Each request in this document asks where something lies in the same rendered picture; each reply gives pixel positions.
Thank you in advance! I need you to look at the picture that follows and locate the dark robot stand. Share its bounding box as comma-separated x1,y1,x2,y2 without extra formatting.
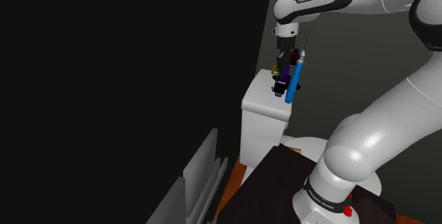
215,143,397,224

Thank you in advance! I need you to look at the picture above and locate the purple and black object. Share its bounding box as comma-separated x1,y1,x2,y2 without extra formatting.
271,65,292,98

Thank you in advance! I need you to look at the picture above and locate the blue pen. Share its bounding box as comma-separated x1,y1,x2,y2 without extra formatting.
284,50,307,105

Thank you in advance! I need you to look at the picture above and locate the dark red object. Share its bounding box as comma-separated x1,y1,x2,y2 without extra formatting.
290,48,302,66

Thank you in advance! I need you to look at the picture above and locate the grey shelf unit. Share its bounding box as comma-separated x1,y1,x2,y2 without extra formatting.
146,127,230,224

